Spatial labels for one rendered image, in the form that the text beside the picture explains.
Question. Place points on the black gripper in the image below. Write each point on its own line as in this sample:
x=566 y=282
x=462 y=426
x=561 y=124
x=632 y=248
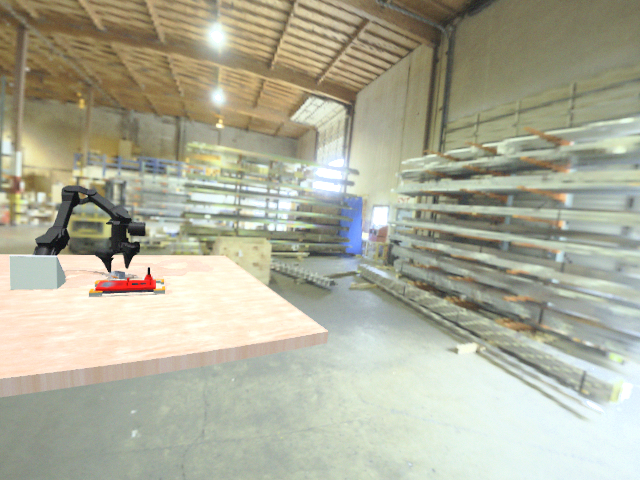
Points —
x=106 y=255

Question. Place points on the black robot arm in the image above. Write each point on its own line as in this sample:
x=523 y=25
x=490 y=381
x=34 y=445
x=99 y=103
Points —
x=57 y=237

